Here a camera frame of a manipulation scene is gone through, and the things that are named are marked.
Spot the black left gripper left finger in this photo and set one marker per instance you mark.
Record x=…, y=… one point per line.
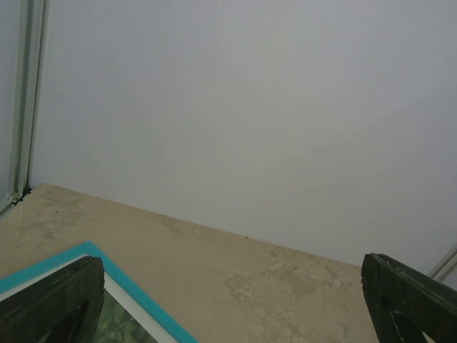
x=62, y=307

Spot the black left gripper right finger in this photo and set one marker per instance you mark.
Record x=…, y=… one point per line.
x=406, y=305

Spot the teal picture frame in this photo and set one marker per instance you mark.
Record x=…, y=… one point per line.
x=154, y=319

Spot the sunflower photo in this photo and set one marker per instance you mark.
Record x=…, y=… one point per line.
x=116, y=325

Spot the right aluminium corner post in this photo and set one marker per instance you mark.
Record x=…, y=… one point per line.
x=446, y=265

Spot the aluminium corner post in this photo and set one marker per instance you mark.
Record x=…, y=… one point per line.
x=23, y=28
x=446, y=265

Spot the left aluminium corner post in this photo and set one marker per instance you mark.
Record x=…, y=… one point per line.
x=23, y=28

